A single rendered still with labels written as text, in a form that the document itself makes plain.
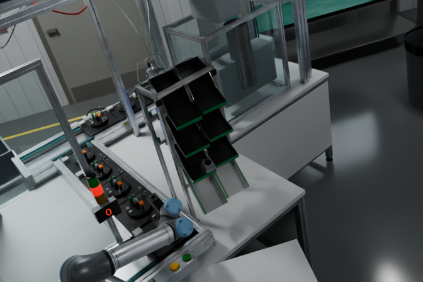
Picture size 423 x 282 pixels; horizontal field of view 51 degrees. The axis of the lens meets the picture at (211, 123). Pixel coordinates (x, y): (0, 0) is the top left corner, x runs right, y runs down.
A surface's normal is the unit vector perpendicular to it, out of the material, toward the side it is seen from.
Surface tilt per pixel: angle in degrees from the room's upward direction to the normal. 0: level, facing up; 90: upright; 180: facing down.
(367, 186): 0
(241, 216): 0
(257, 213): 0
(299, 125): 90
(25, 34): 90
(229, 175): 45
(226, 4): 90
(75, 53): 90
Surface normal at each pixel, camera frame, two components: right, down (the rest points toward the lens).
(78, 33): 0.19, 0.50
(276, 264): -0.20, -0.82
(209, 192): 0.19, -0.30
